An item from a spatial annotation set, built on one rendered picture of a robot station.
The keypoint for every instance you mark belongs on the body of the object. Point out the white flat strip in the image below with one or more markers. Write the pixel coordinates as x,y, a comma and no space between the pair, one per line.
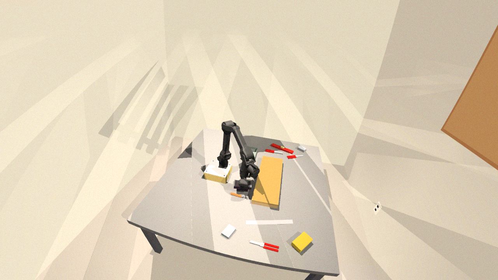
255,222

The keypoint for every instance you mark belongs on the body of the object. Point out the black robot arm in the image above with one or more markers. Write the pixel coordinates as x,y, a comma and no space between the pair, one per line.
245,152

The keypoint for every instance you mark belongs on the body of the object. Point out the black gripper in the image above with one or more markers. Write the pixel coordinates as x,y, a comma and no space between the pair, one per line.
243,176

